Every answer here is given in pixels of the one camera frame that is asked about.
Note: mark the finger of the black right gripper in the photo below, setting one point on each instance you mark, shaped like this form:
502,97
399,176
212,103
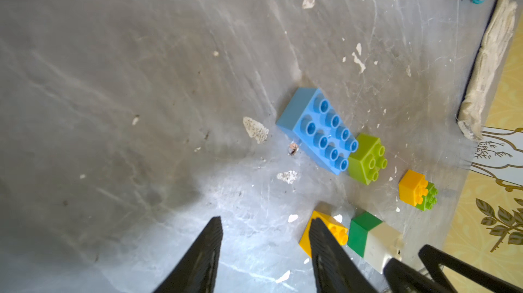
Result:
402,278
434,258

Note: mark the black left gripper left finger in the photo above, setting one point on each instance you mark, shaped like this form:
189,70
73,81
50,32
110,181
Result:
197,270

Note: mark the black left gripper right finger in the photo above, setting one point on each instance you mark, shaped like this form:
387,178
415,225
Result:
334,271

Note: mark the yellow lego brick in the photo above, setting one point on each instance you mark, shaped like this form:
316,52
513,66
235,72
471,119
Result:
336,228

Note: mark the dark green lego brick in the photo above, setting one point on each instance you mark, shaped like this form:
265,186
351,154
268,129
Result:
359,230

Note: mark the lime green lego brick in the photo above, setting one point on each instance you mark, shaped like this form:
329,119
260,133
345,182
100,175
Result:
369,159

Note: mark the large blue lego brick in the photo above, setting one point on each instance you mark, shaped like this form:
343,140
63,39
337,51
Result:
310,120

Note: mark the small green lego brick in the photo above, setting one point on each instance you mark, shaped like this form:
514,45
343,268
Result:
430,199

